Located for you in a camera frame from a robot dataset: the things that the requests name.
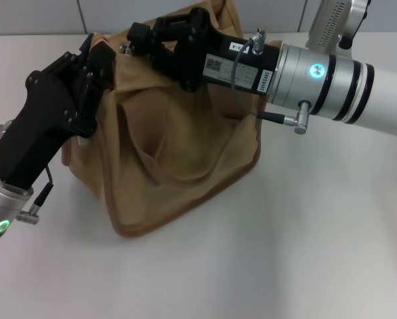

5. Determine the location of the right gripper grey cable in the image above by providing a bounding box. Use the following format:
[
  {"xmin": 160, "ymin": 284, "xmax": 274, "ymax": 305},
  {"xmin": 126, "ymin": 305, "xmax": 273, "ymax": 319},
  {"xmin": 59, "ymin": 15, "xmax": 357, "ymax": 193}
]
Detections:
[{"xmin": 230, "ymin": 29, "xmax": 314, "ymax": 134}]

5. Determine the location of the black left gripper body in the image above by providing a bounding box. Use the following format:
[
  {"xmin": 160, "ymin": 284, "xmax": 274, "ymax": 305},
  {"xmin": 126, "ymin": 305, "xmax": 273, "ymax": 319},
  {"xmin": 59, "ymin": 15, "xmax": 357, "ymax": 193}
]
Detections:
[{"xmin": 0, "ymin": 52, "xmax": 97, "ymax": 191}]

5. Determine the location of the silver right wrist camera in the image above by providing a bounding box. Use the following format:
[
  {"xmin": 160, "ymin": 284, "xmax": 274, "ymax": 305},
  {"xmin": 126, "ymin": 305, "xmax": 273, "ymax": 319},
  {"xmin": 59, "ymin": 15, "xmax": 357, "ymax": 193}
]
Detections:
[{"xmin": 304, "ymin": 0, "xmax": 374, "ymax": 54}]

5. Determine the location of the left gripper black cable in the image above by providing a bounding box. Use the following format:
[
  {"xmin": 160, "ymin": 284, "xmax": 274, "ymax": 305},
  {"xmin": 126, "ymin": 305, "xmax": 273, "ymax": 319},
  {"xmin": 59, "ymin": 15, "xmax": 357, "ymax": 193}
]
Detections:
[{"xmin": 16, "ymin": 164, "xmax": 55, "ymax": 227}]

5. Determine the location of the khaki canvas food bag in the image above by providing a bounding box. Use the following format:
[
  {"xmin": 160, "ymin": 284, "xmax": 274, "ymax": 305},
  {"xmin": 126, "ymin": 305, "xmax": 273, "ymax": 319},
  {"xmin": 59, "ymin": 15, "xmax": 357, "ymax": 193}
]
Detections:
[{"xmin": 60, "ymin": 0, "xmax": 284, "ymax": 239}]

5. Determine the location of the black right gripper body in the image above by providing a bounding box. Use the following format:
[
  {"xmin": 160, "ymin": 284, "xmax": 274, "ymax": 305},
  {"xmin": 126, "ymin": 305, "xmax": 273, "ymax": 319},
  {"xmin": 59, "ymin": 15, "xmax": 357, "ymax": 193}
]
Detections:
[{"xmin": 164, "ymin": 7, "xmax": 283, "ymax": 98}]

